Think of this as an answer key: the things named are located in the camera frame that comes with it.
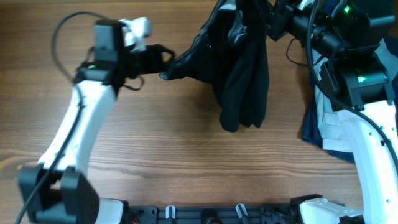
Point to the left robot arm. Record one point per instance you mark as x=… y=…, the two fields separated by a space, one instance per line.
x=57 y=190

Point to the black shorts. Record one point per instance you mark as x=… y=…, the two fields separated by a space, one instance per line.
x=230 y=54

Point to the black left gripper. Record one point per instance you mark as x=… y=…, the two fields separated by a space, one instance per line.
x=154 y=63

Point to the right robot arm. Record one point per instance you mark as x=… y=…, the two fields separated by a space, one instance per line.
x=360 y=91

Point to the light blue denim shorts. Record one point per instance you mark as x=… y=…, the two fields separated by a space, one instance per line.
x=335 y=124

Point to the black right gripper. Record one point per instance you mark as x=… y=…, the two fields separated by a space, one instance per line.
x=280 y=17

